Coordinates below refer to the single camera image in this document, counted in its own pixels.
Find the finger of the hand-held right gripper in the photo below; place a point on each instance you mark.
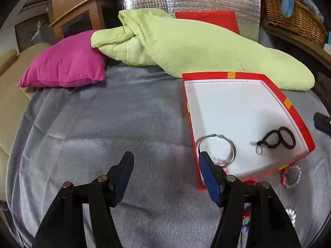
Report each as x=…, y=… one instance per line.
x=322, y=122

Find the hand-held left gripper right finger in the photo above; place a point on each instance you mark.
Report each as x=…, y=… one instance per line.
x=210, y=180

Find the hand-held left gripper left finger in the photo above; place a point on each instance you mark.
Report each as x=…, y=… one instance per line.
x=124, y=183

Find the silver bangle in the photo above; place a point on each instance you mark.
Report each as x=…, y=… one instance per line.
x=234, y=149

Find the red cardboard box tray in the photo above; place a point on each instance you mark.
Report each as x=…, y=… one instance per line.
x=232, y=108

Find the grey bed blanket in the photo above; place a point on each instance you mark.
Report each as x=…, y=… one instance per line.
x=116, y=124

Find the wooden shelf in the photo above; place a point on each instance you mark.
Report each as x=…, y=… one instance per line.
x=297, y=44

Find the wicker basket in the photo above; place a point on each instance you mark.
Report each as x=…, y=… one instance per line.
x=297, y=18

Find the blue cloth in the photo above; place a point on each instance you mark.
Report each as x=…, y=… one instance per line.
x=289, y=0

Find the magenta pillow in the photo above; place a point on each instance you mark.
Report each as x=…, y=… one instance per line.
x=64, y=62

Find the light green blanket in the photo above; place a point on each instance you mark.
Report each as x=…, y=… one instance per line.
x=194, y=46

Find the red pillow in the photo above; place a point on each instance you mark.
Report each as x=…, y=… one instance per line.
x=222, y=18

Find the beige sofa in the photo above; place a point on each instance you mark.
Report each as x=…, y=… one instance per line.
x=13, y=82

